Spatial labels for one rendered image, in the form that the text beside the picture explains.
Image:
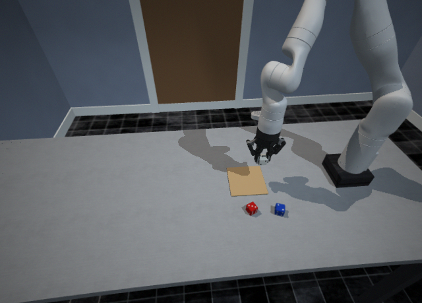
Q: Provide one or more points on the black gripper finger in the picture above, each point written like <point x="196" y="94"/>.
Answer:
<point x="276" y="149"/>
<point x="258" y="150"/>

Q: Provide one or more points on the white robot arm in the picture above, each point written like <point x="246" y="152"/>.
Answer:
<point x="374" y="41"/>

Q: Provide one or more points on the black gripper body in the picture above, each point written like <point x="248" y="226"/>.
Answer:
<point x="260" y="136"/>

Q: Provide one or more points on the tan square mat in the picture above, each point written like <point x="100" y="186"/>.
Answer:
<point x="247" y="180"/>

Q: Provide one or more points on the blue die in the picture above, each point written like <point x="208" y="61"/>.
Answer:
<point x="279" y="209"/>

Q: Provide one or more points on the white die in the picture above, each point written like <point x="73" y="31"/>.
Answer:
<point x="263" y="160"/>

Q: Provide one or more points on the red die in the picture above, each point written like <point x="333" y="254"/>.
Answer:
<point x="251" y="208"/>

